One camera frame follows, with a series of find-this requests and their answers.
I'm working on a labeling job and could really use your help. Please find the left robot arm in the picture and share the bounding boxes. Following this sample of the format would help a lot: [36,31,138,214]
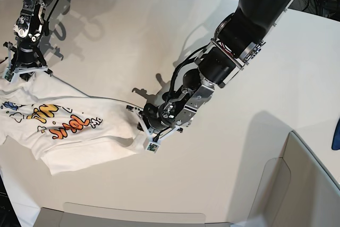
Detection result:
[138,0,293,135]

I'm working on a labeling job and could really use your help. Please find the blue cloth at edge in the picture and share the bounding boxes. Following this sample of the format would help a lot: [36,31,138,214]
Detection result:
[331,120,340,150]

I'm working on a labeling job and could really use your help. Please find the white printed t-shirt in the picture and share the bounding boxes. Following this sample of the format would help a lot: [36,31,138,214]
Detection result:
[1,74,146,175]

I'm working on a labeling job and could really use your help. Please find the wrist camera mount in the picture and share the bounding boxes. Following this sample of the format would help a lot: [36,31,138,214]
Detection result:
[126,105,183,153]
[2,42,53,83]

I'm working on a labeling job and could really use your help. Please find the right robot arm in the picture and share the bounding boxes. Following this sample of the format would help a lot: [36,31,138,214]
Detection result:
[8,0,53,73]

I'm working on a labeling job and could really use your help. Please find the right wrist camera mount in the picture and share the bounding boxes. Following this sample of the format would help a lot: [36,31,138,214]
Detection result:
[2,42,53,83]

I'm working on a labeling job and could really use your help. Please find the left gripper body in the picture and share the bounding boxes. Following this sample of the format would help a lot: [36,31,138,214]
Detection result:
[138,103,173,134]

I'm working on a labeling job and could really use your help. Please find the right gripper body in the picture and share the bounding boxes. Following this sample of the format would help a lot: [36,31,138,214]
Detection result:
[10,43,45,71]

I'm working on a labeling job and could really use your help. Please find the grey cardboard box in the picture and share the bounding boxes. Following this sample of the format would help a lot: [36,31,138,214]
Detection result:
[35,131,339,226]

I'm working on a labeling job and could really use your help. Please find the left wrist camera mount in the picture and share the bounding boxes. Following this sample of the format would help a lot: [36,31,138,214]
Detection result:
[126,105,183,153]

